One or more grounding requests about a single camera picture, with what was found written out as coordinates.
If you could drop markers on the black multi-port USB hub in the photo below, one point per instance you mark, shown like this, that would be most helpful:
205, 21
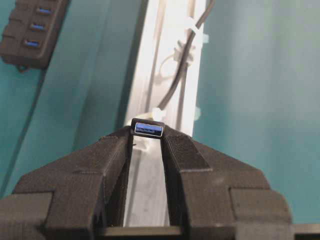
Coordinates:
29, 39

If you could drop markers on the teal tape tab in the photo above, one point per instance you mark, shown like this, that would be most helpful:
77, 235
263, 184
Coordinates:
205, 38
197, 113

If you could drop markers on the white ring clip right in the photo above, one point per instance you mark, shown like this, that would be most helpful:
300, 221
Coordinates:
190, 26

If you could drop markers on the teal tape tab middle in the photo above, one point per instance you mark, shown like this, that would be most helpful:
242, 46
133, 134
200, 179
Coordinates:
197, 113

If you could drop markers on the white ring clip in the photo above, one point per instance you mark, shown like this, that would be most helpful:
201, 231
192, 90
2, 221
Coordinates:
190, 26
170, 64

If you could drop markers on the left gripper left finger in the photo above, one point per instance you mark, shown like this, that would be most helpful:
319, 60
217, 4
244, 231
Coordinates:
69, 198

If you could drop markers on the teal tape tab right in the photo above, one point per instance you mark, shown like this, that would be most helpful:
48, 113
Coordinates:
205, 38

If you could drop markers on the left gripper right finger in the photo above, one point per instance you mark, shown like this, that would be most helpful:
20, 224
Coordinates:
217, 197

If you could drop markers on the white ring clip middle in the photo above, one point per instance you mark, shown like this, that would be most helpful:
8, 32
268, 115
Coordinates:
170, 64

